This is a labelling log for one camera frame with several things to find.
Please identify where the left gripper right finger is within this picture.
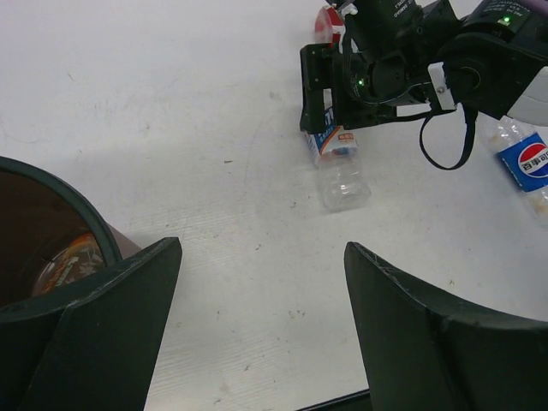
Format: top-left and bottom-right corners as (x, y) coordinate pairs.
(344, 242), (547, 410)

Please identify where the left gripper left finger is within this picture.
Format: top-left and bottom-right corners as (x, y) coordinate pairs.
(1, 237), (182, 410)

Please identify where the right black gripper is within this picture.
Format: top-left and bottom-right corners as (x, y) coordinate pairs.
(300, 1), (460, 132)

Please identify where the orange juice plastic bottle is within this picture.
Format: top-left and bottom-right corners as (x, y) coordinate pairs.
(32, 233), (104, 296)

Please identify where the clear water bottle blue label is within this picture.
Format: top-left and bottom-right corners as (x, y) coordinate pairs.
(305, 89), (371, 212)

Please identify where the pepsi plastic bottle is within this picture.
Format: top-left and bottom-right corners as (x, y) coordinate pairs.
(480, 116), (547, 227)

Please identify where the dark brown round bin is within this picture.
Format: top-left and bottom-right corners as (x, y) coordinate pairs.
(1, 157), (140, 327)

